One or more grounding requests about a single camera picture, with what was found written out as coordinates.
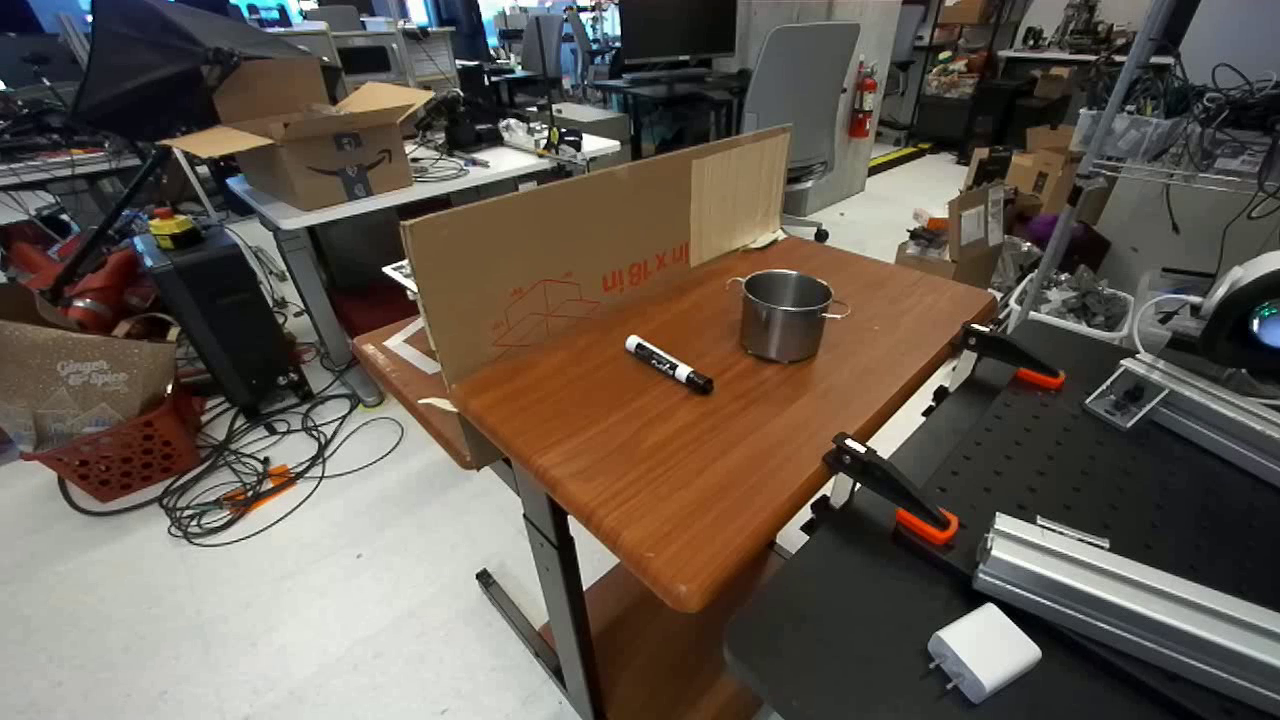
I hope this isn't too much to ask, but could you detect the brown cardboard panel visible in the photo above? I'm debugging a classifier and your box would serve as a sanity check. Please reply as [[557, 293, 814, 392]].
[[401, 126, 791, 382]]

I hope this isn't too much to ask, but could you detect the aluminium extrusion rail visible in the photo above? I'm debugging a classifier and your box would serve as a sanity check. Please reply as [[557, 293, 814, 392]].
[[972, 511, 1280, 710]]

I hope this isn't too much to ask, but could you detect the black control box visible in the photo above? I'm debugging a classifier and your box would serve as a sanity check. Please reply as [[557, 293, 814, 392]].
[[132, 217, 299, 416]]

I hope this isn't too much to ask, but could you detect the red plastic basket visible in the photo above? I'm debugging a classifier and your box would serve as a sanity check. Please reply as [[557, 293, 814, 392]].
[[40, 392, 199, 505]]

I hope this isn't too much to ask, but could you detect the grey white desk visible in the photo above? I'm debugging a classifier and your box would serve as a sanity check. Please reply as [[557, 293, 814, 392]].
[[227, 148, 562, 407]]

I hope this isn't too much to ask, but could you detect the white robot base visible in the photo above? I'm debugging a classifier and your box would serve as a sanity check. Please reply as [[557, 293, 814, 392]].
[[1132, 248, 1280, 392]]

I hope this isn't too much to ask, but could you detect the wooden table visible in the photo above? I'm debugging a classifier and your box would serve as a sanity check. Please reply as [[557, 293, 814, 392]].
[[355, 240, 993, 720]]

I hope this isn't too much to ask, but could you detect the silver metal pot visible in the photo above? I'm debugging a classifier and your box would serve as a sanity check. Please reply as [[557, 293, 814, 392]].
[[742, 266, 850, 363]]

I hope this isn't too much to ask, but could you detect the black and white marker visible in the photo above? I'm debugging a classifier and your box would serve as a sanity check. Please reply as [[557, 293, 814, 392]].
[[623, 330, 718, 395]]

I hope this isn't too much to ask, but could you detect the far black orange clamp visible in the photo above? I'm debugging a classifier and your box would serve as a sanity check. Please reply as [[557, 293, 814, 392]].
[[961, 322, 1069, 392]]

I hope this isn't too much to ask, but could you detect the grey office chair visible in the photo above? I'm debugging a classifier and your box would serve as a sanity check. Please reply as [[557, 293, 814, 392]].
[[745, 19, 862, 240]]

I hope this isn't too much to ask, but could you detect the black perforated breadboard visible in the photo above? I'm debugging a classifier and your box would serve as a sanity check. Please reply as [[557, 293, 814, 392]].
[[728, 322, 1280, 720]]

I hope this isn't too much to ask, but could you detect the open cardboard amazon box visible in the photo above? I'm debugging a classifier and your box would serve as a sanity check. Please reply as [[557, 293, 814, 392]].
[[173, 57, 434, 209]]

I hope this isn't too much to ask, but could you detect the black orange clamp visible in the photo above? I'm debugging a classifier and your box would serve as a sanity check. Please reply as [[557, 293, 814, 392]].
[[961, 322, 1069, 392], [825, 435, 961, 546]]

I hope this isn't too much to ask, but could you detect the near black orange clamp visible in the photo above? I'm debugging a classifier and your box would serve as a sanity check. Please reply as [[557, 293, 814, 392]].
[[825, 435, 961, 546]]

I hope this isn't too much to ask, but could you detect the red fire extinguisher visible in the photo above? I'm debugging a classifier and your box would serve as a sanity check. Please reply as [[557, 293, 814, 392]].
[[850, 61, 881, 139]]

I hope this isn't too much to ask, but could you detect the brown paper bag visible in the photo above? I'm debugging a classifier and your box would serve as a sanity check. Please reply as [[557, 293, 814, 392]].
[[0, 318, 175, 452]]

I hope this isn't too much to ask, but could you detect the white power adapter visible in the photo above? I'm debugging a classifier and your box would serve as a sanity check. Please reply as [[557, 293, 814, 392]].
[[927, 602, 1043, 703]]

